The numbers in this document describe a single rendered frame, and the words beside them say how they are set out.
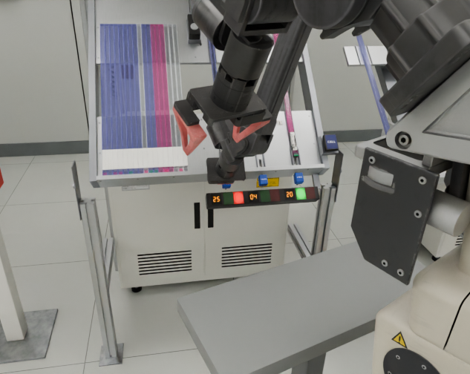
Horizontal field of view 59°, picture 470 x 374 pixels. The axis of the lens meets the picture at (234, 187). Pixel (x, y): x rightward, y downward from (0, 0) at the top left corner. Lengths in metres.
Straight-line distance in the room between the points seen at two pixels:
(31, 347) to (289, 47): 1.38
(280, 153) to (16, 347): 1.18
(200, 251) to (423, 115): 1.43
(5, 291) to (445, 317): 1.40
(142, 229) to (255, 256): 0.49
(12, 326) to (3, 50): 1.98
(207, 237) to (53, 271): 0.78
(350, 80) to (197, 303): 2.76
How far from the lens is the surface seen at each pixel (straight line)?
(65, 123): 3.27
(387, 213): 0.57
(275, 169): 1.23
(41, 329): 1.82
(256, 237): 1.74
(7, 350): 1.80
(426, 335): 0.65
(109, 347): 1.63
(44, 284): 2.05
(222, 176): 1.09
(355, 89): 3.50
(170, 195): 1.58
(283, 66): 0.93
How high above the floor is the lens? 1.24
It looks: 27 degrees down
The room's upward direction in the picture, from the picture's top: 2 degrees clockwise
